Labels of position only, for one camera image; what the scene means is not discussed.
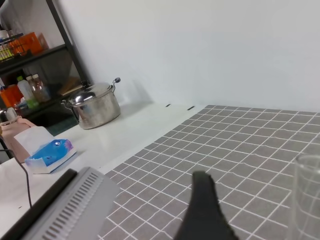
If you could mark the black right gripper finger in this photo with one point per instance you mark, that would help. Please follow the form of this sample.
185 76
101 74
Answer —
204 219

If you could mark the clear test tube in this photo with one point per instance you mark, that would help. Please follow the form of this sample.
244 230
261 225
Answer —
304 221

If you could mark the grey checked tablecloth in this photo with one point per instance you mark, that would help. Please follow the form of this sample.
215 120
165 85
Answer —
249 153

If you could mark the grey vented device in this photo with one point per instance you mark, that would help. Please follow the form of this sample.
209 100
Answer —
73 208

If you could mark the stainless steel pot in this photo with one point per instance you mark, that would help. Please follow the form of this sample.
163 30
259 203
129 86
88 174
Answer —
95 105

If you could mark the blue tissue pack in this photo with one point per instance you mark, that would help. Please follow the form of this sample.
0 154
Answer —
46 153

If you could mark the black metal shelf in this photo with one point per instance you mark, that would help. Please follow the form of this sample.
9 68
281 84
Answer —
58 65

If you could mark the brown drink bottle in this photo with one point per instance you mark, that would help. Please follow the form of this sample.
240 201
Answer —
39 90

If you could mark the pink water bottle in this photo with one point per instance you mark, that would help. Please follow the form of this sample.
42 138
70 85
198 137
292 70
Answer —
12 124

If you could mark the white bottle green label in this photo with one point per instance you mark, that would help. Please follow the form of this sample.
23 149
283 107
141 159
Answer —
27 93

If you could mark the orange container lower shelf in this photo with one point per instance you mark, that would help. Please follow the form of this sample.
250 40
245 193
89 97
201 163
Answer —
11 95

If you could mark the orange box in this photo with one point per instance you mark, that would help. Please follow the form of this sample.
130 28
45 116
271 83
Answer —
30 43

